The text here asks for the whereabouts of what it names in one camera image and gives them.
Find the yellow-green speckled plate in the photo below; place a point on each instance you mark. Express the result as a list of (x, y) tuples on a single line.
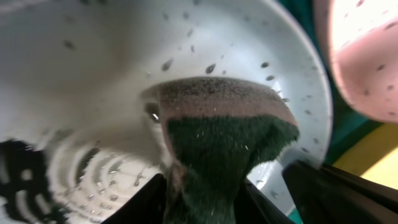
[(374, 157)]

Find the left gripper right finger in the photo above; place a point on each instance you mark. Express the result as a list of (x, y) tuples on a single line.
[(324, 195)]

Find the green scrub sponge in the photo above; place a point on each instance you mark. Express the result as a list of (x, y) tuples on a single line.
[(216, 131)]

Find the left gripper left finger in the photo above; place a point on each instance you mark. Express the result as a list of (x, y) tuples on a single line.
[(147, 206)]

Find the pink speckled plate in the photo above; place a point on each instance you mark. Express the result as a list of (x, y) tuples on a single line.
[(358, 39)]

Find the light blue speckled plate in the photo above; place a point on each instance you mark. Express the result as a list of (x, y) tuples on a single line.
[(74, 148)]

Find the teal plastic tray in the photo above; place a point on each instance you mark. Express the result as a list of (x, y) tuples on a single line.
[(348, 125)]

